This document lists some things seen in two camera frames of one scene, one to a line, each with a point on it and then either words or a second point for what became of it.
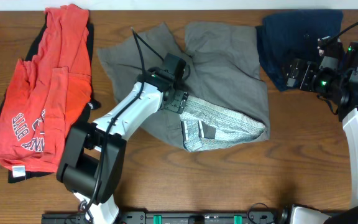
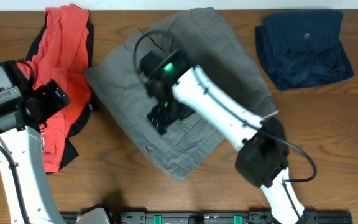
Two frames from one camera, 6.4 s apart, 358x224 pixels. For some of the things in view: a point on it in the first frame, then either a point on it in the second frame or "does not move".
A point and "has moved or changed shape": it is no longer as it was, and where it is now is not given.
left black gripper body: (176, 101) → (56, 96)
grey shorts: (226, 104) has moved or changed shape
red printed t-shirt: (43, 98) does not move
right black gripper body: (310, 70) → (171, 112)
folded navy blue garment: (294, 35) does not move
